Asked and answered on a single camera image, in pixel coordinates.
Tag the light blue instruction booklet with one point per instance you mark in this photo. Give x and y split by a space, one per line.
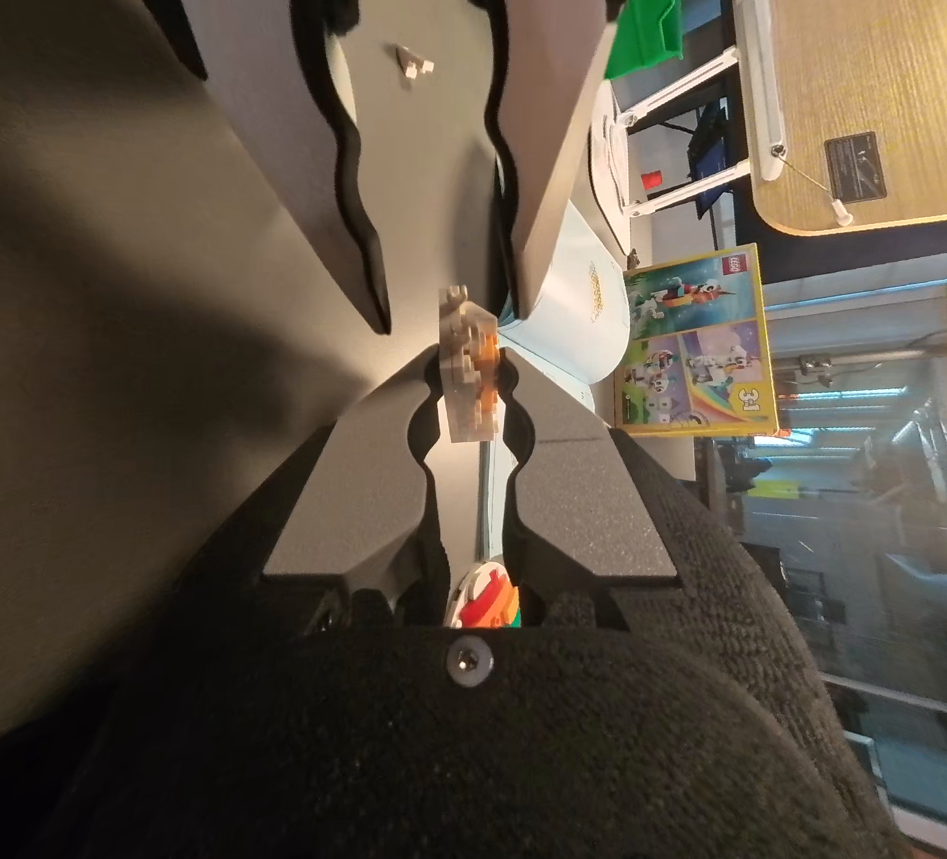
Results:
577 296

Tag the blue screen device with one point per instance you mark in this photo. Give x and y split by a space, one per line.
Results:
706 141

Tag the large dark display screen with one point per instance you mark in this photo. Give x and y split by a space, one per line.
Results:
851 259

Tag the white orange toy brick model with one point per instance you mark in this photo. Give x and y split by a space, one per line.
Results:
462 370

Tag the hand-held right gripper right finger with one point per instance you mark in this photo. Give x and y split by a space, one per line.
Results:
592 504

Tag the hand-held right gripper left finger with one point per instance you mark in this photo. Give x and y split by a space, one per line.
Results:
348 496

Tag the small white toy brick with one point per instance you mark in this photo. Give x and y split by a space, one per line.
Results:
411 63

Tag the yellow toy set box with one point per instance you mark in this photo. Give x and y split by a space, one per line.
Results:
695 356

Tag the orange traffic cone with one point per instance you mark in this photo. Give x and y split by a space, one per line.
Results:
651 179

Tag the wooden book stand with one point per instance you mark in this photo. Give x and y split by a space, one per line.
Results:
851 60

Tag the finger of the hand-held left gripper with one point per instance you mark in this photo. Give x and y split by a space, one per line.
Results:
562 23
244 23

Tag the rainbow toy brick piece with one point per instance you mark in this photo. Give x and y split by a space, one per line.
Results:
481 600

